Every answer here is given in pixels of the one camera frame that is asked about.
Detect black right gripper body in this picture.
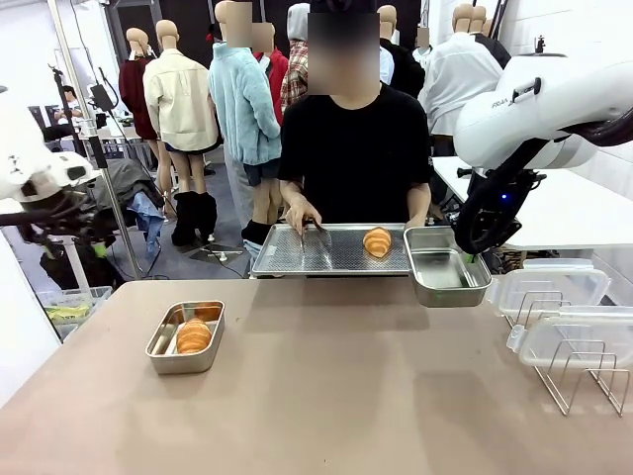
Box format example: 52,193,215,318
479,190,523,244

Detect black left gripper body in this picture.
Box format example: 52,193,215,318
27,190,95,233

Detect steel container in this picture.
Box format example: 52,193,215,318
403,225,494,309
144,299,226,376

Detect golden croissant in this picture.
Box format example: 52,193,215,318
176,317,214,355
362,226,393,259

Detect perforated steel baking tray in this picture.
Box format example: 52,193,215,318
250,222,414,278

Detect person's left forearm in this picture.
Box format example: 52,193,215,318
406,181,432,222

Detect person's right hand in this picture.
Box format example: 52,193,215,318
285,197,323,238

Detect clear plastic storage bin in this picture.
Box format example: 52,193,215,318
37,285,114,342

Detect blue garment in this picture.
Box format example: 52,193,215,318
126,192,167,258

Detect long white table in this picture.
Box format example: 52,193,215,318
429,155,633,251

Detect grey clothes pile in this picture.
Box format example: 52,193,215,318
91,158,164,219

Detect silver light stand pole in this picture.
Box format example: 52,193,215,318
46,0,144,278

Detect clear plastic lid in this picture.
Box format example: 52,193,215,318
487,257,613,321
504,305,633,370

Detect seated person in white shirt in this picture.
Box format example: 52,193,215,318
53,84,85,125

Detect black tripod stand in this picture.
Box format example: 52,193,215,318
47,62,90,159

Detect black power adapter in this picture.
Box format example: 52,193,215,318
88,66,120,113

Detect mannequin in white jacket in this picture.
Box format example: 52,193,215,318
417,3,505,138

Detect mannequin in dark red sweater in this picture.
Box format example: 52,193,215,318
118,27,159,143

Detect person in black T-shirt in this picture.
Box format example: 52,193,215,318
276,0,436,227

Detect mannequin in cream jacket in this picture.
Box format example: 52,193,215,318
142,19,222,246

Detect mannequin in black-trimmed garment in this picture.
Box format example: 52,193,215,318
472,4,513,70

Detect mannequin in black coat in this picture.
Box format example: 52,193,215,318
376,4,426,100

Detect small mannequin in white top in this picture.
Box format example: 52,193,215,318
413,25,436,65

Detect mannequin in blue shirt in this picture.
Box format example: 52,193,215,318
379,44,395,83

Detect mannequin in light blue fleece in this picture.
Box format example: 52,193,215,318
207,0,286,258

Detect mannequin in red jacket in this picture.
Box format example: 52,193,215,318
251,22,291,125

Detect mannequin in plaid shirt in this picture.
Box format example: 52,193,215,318
280,3,311,113

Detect black right arm cable sleeve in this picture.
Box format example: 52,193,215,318
453,111,633,256

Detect black arm cable sleeve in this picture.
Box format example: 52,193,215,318
0,195,65,243
453,111,633,256

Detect black left arm cable sleeve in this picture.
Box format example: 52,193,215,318
0,195,65,243

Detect metal mannequin base plate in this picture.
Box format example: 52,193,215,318
190,244,246,264

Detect silver wire rack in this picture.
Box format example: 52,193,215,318
508,290,632,418

